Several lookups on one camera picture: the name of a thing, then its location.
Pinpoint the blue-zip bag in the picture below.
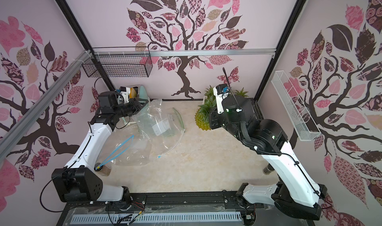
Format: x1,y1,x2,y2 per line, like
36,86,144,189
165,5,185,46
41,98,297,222
95,135,135,171

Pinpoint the black wire wall basket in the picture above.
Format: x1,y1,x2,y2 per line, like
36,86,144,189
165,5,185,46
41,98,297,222
82,47,154,78

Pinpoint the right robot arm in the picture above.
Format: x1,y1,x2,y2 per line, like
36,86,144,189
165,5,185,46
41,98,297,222
210,94,327,221

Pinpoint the white vent strip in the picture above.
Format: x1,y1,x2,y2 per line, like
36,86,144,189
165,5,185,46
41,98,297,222
69,212,242,226

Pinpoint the white wire wall shelf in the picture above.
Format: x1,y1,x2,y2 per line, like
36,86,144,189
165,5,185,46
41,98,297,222
271,71,321,141

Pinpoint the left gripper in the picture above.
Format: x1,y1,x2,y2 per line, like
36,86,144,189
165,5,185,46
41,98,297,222
113,97,149,118

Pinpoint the brown spice jar left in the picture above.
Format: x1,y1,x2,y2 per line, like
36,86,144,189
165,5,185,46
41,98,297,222
94,162,111,176

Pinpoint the aluminium rail left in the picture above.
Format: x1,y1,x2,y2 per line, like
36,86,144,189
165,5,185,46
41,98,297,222
1,50,90,160

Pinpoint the brown spice jar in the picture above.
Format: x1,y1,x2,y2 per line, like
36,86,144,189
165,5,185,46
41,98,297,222
263,164,275,175
94,162,111,176

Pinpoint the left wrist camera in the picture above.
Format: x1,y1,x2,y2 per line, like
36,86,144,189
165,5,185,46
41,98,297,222
116,86,131,104

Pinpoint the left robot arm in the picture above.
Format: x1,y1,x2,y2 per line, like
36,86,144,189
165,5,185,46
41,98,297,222
52,90,149,205

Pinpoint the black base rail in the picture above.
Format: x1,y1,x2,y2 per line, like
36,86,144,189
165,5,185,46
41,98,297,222
57,190,314,226

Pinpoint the zip bag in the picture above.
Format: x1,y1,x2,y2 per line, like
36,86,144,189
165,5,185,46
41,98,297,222
140,128,185,158

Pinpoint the mint green toaster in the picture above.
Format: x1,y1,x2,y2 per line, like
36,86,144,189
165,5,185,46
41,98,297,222
131,85,150,101

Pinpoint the aluminium rail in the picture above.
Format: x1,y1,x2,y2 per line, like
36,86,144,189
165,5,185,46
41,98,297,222
95,49,276,57
1,50,90,160

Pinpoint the aluminium rail back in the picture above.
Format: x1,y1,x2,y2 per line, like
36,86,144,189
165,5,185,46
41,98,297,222
95,49,276,57

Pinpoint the pineapple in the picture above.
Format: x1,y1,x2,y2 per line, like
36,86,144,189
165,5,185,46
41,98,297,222
195,96,216,131
235,88,248,98
205,86,215,100

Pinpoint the brown spice jar right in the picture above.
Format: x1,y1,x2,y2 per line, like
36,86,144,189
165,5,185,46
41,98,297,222
263,164,275,175

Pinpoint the green-zip bag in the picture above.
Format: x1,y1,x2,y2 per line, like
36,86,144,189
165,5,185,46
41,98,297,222
132,99,185,138

